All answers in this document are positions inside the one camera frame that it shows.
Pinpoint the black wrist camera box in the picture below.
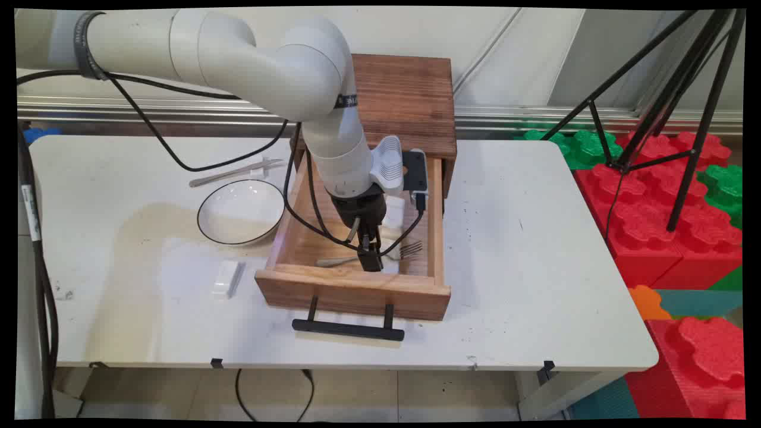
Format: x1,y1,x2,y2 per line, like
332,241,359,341
402,149,430,200

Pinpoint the black cable under table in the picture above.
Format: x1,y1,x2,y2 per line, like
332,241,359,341
234,369,316,423

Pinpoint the dark wooden cabinet box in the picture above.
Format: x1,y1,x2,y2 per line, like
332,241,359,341
290,53,458,199

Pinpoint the teal foam mat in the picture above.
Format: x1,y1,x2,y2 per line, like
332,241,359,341
654,289,744,319

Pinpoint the green foam block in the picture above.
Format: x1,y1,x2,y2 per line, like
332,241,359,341
514,129,624,171
696,164,744,230

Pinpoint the black velcro arm strap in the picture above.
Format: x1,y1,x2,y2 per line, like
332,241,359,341
73,11,109,81

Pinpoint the light wooden drawer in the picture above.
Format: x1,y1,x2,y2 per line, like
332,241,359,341
255,149,452,322

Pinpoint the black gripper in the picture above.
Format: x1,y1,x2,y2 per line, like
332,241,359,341
330,183,388,273

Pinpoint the silver table knife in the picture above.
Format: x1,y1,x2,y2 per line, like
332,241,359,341
189,158,285,188

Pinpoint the orange foam piece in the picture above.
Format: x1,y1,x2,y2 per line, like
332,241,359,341
628,285,673,322

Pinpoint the white table leg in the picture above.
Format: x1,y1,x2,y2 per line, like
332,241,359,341
516,372,626,421

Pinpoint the white ribbed camera mount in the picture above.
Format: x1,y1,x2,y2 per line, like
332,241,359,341
369,136,407,193

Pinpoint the silver metal wall rail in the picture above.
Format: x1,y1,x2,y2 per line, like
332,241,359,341
17,95,744,135

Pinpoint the large red foam block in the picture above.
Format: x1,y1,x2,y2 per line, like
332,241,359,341
574,131,744,289

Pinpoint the black camera tripod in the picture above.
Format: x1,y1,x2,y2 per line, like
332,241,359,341
541,9,747,232

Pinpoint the blue foam piece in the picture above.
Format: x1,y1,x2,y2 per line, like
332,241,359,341
23,126,62,144

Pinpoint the silver metal fork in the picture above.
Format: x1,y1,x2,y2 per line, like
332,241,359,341
315,240,424,268

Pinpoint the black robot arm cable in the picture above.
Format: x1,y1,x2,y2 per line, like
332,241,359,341
17,70,426,251

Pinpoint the black drawer handle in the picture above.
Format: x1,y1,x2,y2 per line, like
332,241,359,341
292,295,406,342

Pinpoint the white bowl black rim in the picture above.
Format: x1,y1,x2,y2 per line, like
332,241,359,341
197,179,287,248

